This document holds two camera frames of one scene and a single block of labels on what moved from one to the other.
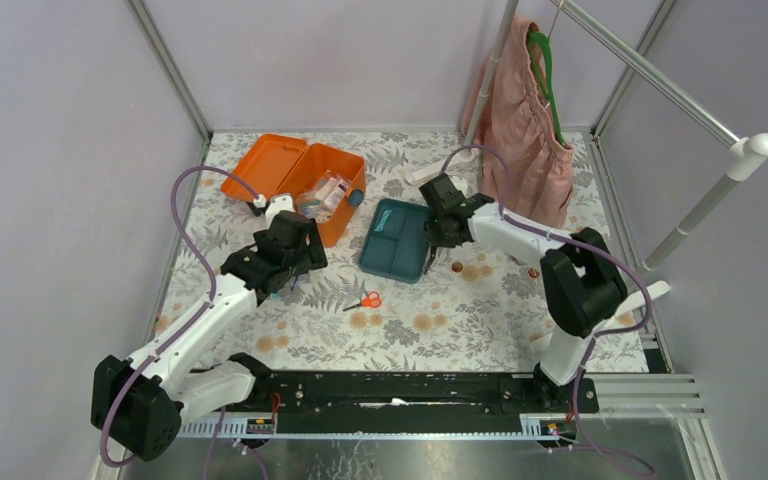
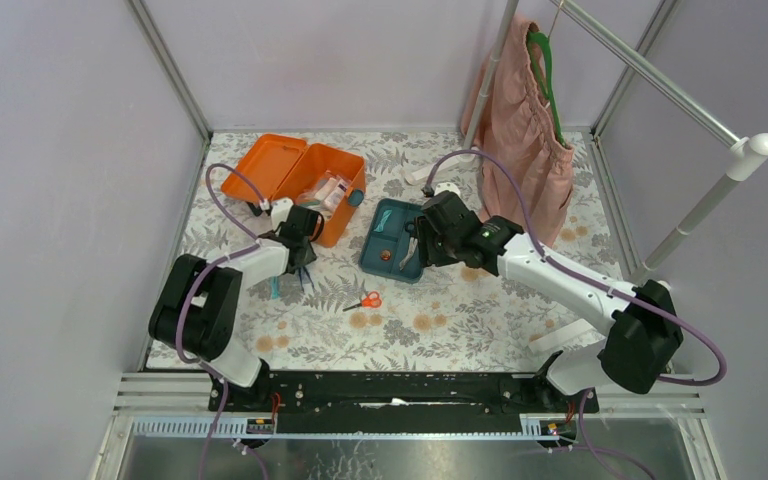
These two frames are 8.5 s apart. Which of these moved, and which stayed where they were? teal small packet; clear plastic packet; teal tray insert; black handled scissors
Moved: black handled scissors
Stayed: teal small packet; clear plastic packet; teal tray insert
